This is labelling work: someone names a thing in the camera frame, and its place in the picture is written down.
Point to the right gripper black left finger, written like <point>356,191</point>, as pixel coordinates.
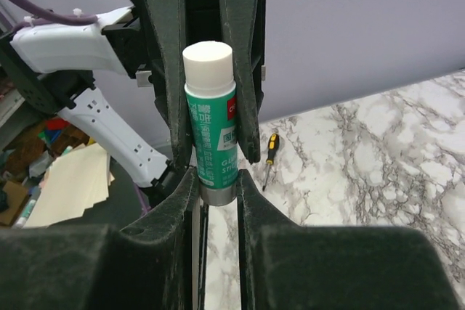
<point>150,264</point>

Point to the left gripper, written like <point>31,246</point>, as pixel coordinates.
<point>168,26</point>

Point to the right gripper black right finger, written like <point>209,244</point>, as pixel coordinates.
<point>284,265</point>

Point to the white green glue stick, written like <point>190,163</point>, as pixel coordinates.
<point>211,98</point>

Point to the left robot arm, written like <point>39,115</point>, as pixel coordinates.
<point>51,59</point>

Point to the stack of cream papers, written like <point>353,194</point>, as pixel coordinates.
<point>76,182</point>

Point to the yellow black screwdriver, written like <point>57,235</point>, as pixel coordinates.
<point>272,149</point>

